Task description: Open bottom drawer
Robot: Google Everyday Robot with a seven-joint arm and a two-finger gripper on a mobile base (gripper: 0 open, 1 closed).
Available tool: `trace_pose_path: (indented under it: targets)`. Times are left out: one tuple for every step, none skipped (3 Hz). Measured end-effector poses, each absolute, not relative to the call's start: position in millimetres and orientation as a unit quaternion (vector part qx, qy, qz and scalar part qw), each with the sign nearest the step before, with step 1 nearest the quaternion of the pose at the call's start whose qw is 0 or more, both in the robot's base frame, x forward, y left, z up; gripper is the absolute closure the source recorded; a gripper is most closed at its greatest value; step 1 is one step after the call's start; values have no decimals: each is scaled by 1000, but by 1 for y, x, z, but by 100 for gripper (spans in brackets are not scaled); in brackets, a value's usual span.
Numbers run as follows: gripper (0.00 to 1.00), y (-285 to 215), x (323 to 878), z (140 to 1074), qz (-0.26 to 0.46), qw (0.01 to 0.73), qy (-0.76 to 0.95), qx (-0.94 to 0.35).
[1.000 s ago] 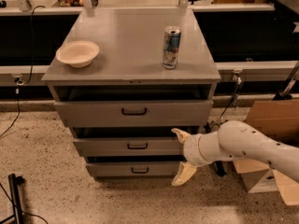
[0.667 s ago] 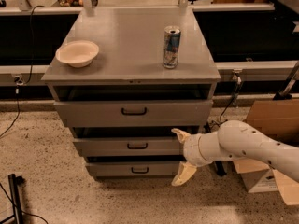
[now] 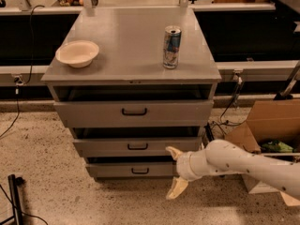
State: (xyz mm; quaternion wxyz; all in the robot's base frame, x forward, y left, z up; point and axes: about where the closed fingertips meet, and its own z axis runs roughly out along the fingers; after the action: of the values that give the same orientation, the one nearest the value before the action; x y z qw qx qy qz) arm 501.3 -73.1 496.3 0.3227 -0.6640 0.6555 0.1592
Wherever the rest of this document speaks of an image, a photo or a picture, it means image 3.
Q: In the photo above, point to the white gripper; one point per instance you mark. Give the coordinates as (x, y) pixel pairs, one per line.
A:
(183, 167)

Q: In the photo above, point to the grey bottom drawer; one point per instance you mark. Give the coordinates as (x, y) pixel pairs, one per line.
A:
(128, 170)

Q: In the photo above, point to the grey drawer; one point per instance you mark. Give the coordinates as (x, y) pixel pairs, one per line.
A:
(128, 170)
(133, 147)
(133, 114)

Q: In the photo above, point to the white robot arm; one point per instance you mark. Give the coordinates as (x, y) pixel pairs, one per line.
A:
(221, 157)

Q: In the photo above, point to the grey top drawer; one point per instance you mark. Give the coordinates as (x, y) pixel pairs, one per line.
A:
(133, 114)

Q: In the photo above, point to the grey middle drawer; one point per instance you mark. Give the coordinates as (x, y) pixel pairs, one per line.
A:
(133, 147)

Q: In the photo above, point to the grey drawer cabinet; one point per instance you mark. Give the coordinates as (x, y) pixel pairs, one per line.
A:
(129, 67)

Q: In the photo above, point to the black bar on floor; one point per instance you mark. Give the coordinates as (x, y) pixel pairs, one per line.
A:
(209, 133)

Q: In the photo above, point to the green item in box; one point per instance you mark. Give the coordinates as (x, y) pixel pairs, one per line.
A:
(276, 146)

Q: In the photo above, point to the brown cardboard box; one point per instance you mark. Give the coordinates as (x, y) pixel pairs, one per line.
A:
(268, 121)

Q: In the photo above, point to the blue silver drink can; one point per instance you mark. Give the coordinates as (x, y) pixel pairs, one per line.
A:
(172, 40)

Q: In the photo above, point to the white bowl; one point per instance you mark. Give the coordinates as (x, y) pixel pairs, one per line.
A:
(77, 54)

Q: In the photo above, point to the black stand lower left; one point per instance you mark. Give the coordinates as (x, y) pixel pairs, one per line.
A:
(14, 199)

